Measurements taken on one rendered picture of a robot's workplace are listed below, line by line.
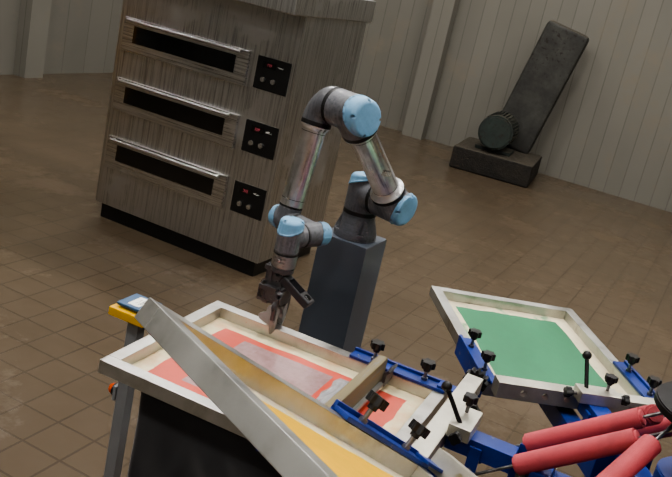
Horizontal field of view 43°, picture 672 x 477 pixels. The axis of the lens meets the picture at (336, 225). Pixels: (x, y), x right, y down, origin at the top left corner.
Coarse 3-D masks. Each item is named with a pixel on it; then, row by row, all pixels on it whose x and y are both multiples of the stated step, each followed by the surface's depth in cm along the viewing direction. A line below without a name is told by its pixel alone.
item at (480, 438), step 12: (480, 432) 219; (444, 444) 217; (456, 444) 216; (468, 444) 215; (480, 444) 213; (492, 444) 214; (504, 444) 215; (480, 456) 214; (492, 456) 213; (504, 456) 211
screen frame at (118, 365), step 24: (216, 312) 269; (240, 312) 270; (288, 336) 263; (120, 360) 225; (336, 360) 258; (144, 384) 219; (168, 384) 218; (408, 384) 250; (192, 408) 214; (216, 408) 212; (432, 408) 237; (240, 432) 209; (408, 432) 221
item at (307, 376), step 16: (224, 336) 260; (240, 336) 262; (240, 352) 252; (256, 352) 254; (272, 352) 256; (272, 368) 246; (288, 368) 249; (304, 368) 251; (320, 368) 253; (304, 384) 241; (320, 384) 243; (400, 400) 245; (384, 416) 234
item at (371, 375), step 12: (384, 360) 243; (360, 372) 232; (372, 372) 234; (384, 372) 246; (348, 384) 224; (360, 384) 226; (372, 384) 238; (336, 396) 216; (348, 396) 219; (360, 396) 230
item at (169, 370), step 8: (168, 360) 238; (160, 368) 233; (168, 368) 233; (176, 368) 234; (160, 376) 228; (168, 376) 229; (176, 376) 230; (184, 376) 231; (176, 384) 226; (184, 384) 227; (192, 384) 228; (200, 392) 225
